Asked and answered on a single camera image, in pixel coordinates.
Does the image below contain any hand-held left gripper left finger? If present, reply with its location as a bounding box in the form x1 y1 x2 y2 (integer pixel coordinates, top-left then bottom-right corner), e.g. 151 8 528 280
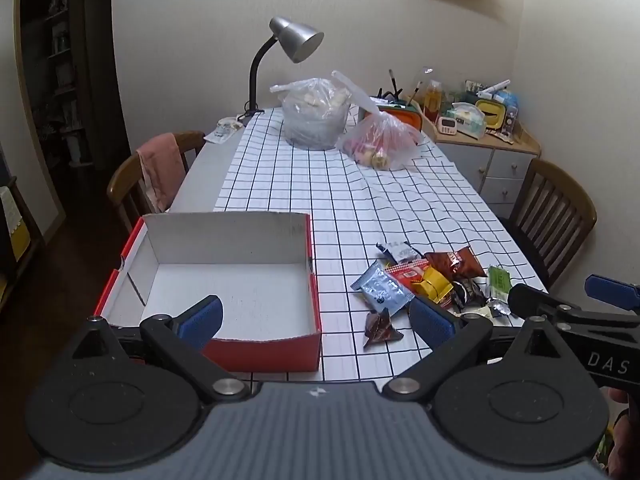
74 295 249 404

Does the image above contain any dark bookshelf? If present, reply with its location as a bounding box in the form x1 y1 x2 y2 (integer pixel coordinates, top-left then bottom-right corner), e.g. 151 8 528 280
15 0 121 171

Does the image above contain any blue box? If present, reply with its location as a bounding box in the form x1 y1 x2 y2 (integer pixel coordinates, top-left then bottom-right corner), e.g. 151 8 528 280
492 87 521 133

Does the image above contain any white tube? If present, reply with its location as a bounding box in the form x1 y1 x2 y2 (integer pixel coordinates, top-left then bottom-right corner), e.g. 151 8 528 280
477 79 513 98

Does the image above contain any person's right hand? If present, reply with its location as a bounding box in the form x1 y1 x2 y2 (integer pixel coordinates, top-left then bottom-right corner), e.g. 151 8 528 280
607 389 640 466

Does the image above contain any white paper packet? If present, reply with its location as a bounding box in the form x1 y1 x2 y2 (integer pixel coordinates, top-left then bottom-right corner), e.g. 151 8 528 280
204 116 243 143

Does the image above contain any grey desk lamp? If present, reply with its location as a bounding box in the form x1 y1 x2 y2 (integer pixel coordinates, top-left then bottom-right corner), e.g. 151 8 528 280
237 16 326 123

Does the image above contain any pink plastic bag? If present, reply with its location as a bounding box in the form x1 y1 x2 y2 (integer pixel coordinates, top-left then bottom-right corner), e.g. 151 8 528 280
331 70 422 171

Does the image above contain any clear jar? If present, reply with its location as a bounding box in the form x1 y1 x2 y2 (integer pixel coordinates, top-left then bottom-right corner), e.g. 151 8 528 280
422 67 446 121

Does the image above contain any wooden slatted chair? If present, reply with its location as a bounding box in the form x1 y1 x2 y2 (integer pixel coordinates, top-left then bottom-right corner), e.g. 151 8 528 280
497 159 598 291

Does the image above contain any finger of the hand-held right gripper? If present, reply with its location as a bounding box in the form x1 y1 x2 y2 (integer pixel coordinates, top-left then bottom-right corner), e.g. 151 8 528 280
584 274 640 311
507 283 592 325

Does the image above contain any yellow box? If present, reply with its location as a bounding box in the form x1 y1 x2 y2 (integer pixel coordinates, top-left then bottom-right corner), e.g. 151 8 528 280
475 100 508 131

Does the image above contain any white tissue box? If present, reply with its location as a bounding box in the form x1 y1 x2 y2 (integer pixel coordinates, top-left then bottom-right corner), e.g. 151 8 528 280
452 102 488 138

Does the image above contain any grey corner cabinet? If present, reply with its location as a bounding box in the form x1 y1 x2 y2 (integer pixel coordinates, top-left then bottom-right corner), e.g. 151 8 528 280
422 110 542 221

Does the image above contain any brown red snack packet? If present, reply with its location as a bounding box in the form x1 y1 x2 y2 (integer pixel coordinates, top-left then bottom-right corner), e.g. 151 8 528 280
425 246 488 281

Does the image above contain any black snack packet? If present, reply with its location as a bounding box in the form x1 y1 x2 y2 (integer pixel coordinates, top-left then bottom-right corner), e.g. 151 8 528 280
452 280 488 311

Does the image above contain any yellow snack packet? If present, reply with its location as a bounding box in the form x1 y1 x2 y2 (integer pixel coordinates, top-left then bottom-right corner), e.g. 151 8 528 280
411 266 453 303

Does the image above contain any checkered tablecloth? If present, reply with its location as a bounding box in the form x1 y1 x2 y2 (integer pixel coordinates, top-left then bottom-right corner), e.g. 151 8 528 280
214 106 551 386

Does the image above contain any dark triangular snack packet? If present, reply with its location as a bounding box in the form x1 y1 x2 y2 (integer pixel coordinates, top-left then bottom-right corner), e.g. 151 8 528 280
362 307 405 347

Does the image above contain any pen holder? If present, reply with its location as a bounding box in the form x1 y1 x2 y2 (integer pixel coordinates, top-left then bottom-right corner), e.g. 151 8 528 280
377 69 423 107

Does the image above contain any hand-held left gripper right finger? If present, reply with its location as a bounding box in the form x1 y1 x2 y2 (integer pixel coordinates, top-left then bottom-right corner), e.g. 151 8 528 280
382 297 565 403

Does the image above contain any wooden chair with towel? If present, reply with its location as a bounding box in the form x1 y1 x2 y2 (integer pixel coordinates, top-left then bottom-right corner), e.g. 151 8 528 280
106 131 207 221

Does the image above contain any clear plastic bag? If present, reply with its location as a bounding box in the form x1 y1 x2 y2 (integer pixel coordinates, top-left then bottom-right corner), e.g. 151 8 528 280
270 77 353 151

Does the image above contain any pink towel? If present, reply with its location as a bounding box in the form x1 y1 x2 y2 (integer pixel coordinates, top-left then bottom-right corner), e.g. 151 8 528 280
136 133 187 213

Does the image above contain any navy white snack packet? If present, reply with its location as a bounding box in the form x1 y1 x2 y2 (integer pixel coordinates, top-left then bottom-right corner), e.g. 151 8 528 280
376 241 423 265

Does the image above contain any red checkered snack packet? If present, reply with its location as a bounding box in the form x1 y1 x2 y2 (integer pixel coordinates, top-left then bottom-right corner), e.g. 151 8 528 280
385 259 431 283

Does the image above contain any green silver snack packet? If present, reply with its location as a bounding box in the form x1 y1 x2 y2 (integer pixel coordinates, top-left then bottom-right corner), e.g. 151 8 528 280
485 265 513 318

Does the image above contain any blue silver snack packet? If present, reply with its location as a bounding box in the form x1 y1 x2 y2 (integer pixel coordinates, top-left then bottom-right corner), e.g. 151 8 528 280
351 260 416 317

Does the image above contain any red cardboard box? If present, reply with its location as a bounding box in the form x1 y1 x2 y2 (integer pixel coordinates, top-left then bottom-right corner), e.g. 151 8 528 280
94 211 323 373

